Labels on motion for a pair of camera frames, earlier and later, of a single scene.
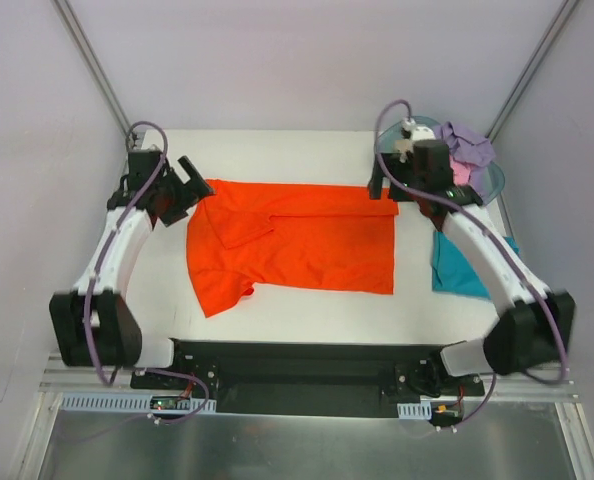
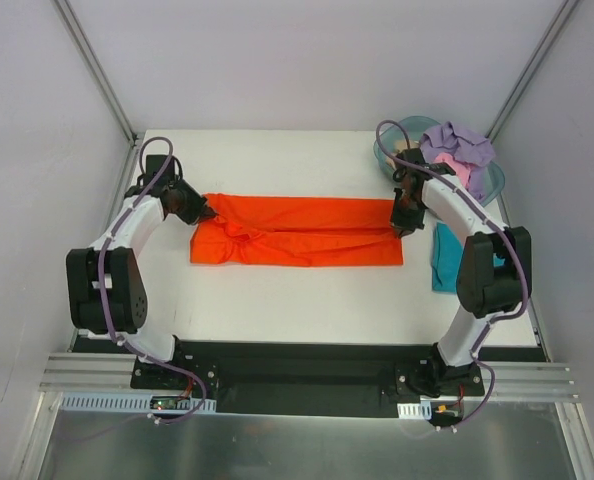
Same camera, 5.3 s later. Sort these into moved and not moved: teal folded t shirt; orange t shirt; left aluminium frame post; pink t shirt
Moved: orange t shirt
Not moved: teal folded t shirt; left aluminium frame post; pink t shirt
